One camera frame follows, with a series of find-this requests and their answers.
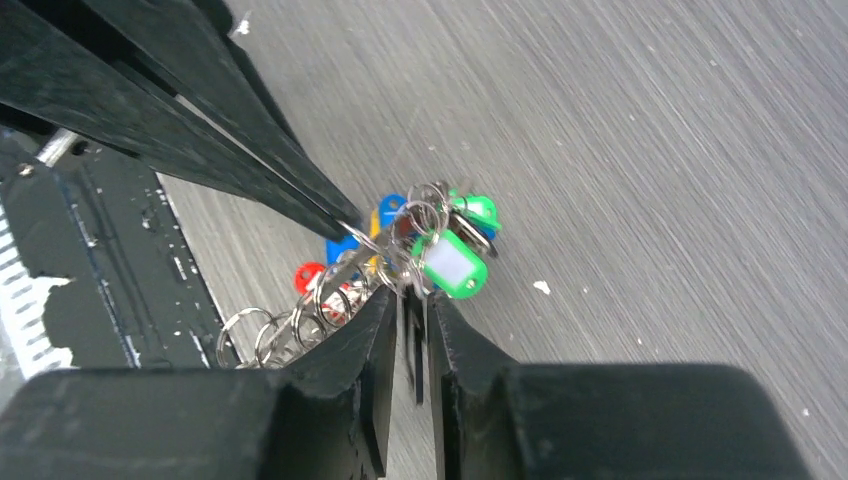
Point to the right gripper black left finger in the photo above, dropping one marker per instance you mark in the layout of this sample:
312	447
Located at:
324	416

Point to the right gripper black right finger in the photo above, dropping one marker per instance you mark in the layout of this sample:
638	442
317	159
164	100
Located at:
497	418

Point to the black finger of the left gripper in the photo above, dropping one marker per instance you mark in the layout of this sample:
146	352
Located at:
63	66
261	161

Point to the large metal keyring disc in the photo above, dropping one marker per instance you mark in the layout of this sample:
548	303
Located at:
286	336

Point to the red key tag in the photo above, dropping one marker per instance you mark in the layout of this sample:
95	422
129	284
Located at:
333	308

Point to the green key tag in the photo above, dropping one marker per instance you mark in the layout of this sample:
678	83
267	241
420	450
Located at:
450	264

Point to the blue key tag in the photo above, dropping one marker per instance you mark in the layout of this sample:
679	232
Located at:
381	216

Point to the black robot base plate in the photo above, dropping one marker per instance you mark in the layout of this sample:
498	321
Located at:
82	211

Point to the white slotted cable duct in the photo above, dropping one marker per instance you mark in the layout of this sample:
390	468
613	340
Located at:
23	305

